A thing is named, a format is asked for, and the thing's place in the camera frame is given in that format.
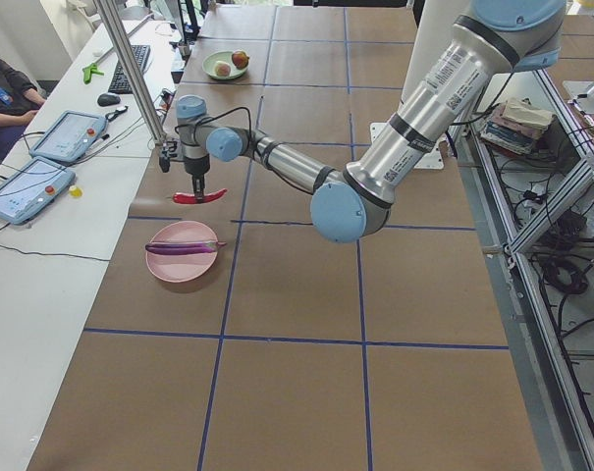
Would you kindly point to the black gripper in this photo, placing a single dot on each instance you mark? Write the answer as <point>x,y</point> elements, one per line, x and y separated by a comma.
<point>196,168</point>

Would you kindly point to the red chili pepper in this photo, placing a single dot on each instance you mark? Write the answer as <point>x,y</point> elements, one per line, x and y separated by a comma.
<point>198,197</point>

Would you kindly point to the purple eggplant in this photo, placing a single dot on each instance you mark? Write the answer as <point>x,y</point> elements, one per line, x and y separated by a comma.
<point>184,247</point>

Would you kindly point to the pink green peach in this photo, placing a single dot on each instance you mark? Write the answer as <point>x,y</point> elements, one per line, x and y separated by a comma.
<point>222,69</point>

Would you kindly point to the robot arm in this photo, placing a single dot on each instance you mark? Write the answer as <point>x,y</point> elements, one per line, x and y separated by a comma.
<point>487,38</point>

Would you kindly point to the pink plate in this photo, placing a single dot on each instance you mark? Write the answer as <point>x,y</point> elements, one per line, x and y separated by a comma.
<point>181,268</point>

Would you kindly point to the green plate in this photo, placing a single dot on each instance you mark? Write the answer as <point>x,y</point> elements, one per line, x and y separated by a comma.
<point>209,62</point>

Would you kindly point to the black computer mouse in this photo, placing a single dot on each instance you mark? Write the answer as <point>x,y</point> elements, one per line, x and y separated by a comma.
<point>108,99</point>

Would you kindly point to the small yellow toy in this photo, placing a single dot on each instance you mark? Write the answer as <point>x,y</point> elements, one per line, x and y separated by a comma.
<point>75,191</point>

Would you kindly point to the far teach pendant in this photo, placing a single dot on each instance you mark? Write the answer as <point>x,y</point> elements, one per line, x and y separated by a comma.
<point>68,139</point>

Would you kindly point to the teach pendant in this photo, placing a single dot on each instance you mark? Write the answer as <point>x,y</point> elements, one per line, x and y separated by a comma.
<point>30,189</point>
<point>68,139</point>

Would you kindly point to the green plastic clip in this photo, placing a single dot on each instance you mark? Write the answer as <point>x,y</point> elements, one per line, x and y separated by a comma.
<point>89,72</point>

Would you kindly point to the near teach pendant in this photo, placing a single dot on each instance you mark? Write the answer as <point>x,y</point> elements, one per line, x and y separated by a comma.
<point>30,189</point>

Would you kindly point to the seated person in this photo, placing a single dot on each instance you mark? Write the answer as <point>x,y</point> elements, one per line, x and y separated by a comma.
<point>20,101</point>

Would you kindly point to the stack of books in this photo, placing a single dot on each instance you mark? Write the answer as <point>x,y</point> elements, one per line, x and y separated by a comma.
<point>516,125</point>

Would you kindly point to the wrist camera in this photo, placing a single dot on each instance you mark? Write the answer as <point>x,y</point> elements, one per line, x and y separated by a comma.
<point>169,153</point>

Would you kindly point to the aluminium frame post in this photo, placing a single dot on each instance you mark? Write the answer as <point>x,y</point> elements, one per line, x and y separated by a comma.
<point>122,46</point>

